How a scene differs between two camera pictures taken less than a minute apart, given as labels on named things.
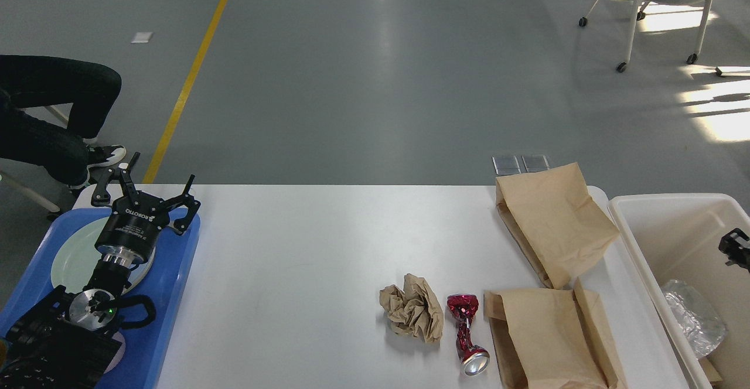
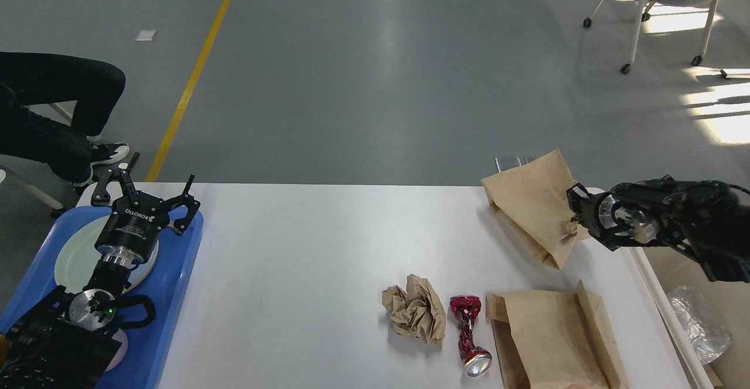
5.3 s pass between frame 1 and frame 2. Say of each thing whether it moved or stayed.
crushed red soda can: stayed
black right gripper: moved
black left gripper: stayed
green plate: stayed
